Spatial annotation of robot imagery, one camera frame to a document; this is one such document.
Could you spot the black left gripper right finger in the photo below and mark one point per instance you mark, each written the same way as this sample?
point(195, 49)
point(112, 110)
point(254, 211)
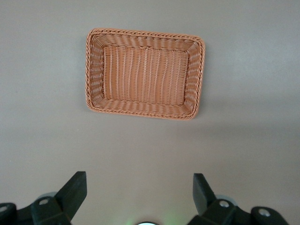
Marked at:
point(206, 201)

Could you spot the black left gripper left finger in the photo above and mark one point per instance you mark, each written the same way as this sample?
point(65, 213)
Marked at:
point(65, 199)

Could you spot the brown wicker basket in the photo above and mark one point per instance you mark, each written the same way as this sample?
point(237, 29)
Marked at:
point(145, 75)

